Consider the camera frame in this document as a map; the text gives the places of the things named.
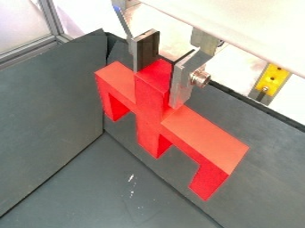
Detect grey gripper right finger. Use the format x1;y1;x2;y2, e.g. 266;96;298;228
169;28;221;109

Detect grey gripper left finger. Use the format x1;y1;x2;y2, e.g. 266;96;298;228
112;0;159;72

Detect red cross-shaped block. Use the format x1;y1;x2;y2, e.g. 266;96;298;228
95;60;249;200

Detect yellow mounting bracket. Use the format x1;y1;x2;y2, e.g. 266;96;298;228
256;63;290;96

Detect aluminium frame profile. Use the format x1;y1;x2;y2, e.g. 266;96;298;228
0;0;71;65

